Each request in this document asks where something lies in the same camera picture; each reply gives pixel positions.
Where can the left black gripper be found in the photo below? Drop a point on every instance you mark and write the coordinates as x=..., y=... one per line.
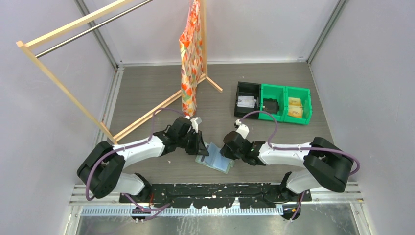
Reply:
x=198, y=148

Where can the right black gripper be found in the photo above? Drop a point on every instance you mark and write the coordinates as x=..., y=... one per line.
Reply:
x=225, y=152

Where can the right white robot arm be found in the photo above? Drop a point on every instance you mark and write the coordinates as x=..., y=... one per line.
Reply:
x=322, y=163

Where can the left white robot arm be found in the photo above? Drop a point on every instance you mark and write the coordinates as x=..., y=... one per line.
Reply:
x=103, y=169

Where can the white cards in bin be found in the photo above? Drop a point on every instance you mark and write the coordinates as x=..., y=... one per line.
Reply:
x=246, y=102

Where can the black cards in bin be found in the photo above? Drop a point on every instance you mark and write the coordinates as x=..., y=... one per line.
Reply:
x=270, y=105

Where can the black storage bin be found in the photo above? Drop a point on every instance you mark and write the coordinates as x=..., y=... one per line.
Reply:
x=247, y=89

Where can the green bin middle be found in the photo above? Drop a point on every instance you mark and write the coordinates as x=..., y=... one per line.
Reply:
x=278, y=93

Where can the green bin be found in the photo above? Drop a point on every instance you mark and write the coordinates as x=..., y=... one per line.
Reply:
x=278, y=93
x=305, y=95

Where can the green bin right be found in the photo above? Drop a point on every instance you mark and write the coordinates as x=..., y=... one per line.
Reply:
x=305, y=95

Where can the orange floral hanging cloth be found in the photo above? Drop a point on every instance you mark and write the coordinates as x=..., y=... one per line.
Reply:
x=191, y=59

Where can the wooden clothes rack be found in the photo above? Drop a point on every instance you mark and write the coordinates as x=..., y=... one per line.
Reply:
x=33, y=107

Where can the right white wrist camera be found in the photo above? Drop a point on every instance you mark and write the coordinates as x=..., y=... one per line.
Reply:
x=241, y=128

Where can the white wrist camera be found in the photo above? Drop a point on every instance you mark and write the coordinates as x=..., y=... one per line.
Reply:
x=195, y=121
x=241, y=128

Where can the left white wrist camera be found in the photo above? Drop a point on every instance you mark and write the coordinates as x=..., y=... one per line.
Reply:
x=195, y=121

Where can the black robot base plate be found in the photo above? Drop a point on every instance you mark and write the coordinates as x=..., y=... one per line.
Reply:
x=212, y=195

